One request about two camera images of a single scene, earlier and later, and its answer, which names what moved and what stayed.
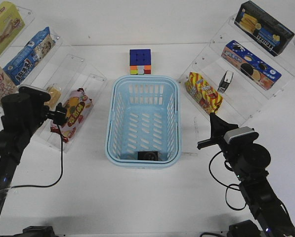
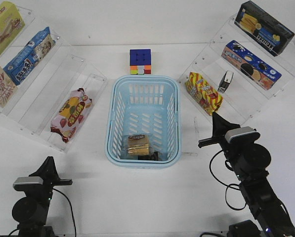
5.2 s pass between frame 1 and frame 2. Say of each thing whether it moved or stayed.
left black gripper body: moved
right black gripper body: stayed
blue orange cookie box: stayed
